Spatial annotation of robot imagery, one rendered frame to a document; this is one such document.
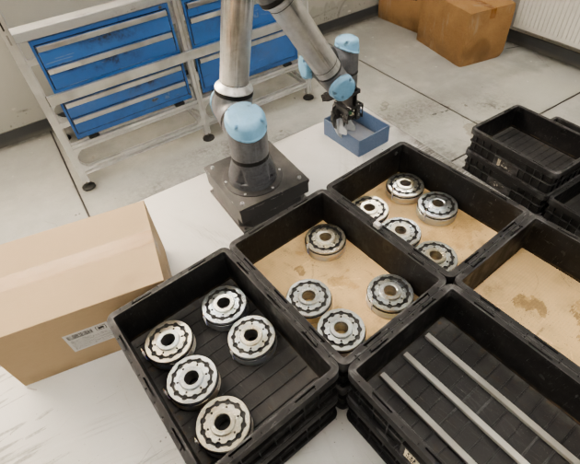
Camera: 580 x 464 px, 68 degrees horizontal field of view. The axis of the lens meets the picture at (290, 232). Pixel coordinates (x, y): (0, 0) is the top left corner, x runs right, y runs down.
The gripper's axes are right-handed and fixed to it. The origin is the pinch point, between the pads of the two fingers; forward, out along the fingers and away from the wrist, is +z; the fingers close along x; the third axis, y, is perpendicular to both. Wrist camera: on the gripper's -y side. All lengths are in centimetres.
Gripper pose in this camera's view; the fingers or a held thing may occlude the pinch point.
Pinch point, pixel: (341, 133)
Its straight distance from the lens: 162.9
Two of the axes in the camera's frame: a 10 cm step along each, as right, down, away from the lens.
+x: 8.1, -4.7, 3.6
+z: 0.7, 6.8, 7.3
